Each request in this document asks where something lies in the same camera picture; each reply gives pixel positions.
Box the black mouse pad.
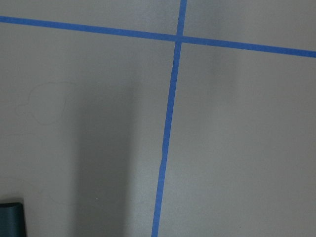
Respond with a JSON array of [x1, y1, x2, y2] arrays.
[[0, 202, 27, 237]]

